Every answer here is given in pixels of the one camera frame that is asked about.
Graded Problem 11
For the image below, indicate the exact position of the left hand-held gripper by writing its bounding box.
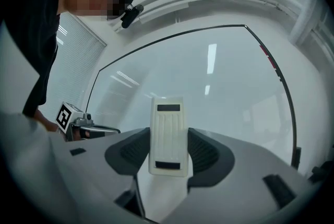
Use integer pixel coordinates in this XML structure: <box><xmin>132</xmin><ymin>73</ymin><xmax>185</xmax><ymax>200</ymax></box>
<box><xmin>55</xmin><ymin>101</ymin><xmax>122</xmax><ymax>142</ymax></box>

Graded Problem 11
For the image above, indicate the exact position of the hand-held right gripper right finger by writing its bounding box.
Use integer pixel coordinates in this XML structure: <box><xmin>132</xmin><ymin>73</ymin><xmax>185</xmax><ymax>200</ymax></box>
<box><xmin>160</xmin><ymin>127</ymin><xmax>315</xmax><ymax>224</ymax></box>

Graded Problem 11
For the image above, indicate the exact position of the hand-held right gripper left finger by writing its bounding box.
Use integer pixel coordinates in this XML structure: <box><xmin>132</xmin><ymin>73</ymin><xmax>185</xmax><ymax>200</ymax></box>
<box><xmin>49</xmin><ymin>127</ymin><xmax>157</xmax><ymax>224</ymax></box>

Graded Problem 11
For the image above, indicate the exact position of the cream plastic box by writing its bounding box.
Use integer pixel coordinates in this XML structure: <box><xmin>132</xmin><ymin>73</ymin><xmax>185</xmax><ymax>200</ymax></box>
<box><xmin>148</xmin><ymin>96</ymin><xmax>189</xmax><ymax>178</ymax></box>

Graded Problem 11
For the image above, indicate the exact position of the person's left forearm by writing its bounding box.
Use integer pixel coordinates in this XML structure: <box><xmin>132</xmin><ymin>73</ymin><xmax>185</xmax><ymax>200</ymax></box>
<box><xmin>33</xmin><ymin>109</ymin><xmax>59</xmax><ymax>133</ymax></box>

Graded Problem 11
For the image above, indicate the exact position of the black office chair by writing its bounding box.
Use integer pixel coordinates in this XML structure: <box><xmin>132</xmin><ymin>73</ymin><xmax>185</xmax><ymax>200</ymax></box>
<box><xmin>307</xmin><ymin>157</ymin><xmax>334</xmax><ymax>185</ymax></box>

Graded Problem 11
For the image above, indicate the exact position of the person in black clothing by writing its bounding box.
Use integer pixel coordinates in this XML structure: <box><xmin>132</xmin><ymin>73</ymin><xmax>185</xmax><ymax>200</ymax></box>
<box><xmin>0</xmin><ymin>0</ymin><xmax>71</xmax><ymax>119</ymax></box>

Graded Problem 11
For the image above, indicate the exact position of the black head-worn camera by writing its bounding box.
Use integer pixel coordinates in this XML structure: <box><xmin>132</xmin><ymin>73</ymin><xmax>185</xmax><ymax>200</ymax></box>
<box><xmin>121</xmin><ymin>4</ymin><xmax>145</xmax><ymax>29</ymax></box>

